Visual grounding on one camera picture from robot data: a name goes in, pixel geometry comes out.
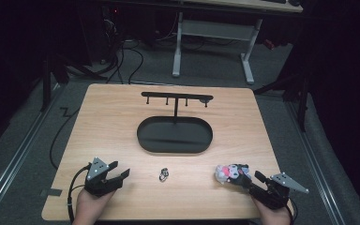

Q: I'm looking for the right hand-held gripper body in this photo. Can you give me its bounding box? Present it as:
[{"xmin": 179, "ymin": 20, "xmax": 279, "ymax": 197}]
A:
[{"xmin": 249, "ymin": 172, "xmax": 309, "ymax": 210}]

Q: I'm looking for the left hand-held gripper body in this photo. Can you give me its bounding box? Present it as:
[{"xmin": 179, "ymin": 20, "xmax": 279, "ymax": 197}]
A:
[{"xmin": 83, "ymin": 157, "xmax": 125, "ymax": 197}]

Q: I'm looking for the plush toy keychain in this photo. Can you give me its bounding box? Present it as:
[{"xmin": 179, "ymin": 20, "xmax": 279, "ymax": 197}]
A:
[{"xmin": 215, "ymin": 163, "xmax": 251, "ymax": 186}]

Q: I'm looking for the black key rack with tray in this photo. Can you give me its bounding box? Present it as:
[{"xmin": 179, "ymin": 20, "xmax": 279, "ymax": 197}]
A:
[{"xmin": 136, "ymin": 91, "xmax": 215, "ymax": 155}]

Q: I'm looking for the person's right hand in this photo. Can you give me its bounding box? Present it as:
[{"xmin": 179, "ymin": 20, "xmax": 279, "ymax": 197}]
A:
[{"xmin": 252, "ymin": 196, "xmax": 293, "ymax": 225}]

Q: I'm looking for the person's left hand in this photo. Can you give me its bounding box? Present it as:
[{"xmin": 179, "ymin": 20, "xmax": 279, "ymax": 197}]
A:
[{"xmin": 71, "ymin": 187, "xmax": 116, "ymax": 225}]

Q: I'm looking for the black tape patch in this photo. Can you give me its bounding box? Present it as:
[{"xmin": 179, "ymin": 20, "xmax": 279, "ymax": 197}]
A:
[{"xmin": 39, "ymin": 187, "xmax": 63, "ymax": 198}]

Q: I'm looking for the black metal stand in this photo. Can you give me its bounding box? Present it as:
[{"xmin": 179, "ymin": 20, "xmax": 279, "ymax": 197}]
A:
[
  {"xmin": 39, "ymin": 51, "xmax": 108, "ymax": 113},
  {"xmin": 252, "ymin": 69, "xmax": 311, "ymax": 133}
]

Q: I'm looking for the white-framed desk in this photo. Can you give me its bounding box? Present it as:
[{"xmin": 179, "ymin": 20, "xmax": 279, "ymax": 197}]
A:
[{"xmin": 172, "ymin": 0, "xmax": 304, "ymax": 85}]

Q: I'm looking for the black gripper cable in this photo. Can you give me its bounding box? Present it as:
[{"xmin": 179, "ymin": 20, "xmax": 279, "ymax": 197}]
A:
[
  {"xmin": 67, "ymin": 164, "xmax": 91, "ymax": 225},
  {"xmin": 285, "ymin": 200, "xmax": 298, "ymax": 225}
]

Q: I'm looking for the small metal key ring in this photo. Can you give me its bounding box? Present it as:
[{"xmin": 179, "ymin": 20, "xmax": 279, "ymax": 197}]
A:
[{"xmin": 158, "ymin": 167, "xmax": 170, "ymax": 183}]

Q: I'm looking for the metal floor rail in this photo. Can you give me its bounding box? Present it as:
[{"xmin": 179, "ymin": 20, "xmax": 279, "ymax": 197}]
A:
[
  {"xmin": 0, "ymin": 83, "xmax": 61, "ymax": 218},
  {"xmin": 285, "ymin": 101, "xmax": 346, "ymax": 225}
]

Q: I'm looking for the black floor cable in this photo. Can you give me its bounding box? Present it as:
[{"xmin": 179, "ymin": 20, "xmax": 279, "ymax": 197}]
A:
[
  {"xmin": 105, "ymin": 39, "xmax": 145, "ymax": 85},
  {"xmin": 49, "ymin": 106, "xmax": 81, "ymax": 171}
]

